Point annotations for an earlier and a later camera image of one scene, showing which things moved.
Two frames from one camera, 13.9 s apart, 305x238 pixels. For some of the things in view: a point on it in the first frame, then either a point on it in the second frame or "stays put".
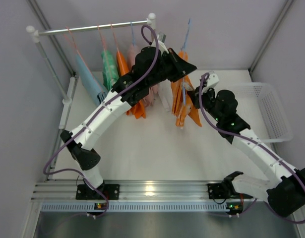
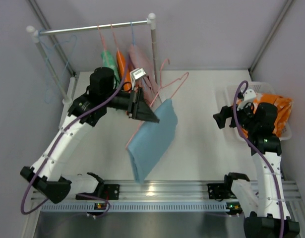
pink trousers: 150,94 stays put
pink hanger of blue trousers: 81,57 -> 161,88
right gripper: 195,96 -> 232,117
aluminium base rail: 136,191 stays put
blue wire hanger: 185,37 -> 49,92
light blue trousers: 89,83 -> 151,139
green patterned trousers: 110,72 stays put
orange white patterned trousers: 181,103 -> 284,105
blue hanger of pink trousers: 133,39 stays put
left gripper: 172,62 -> 135,104
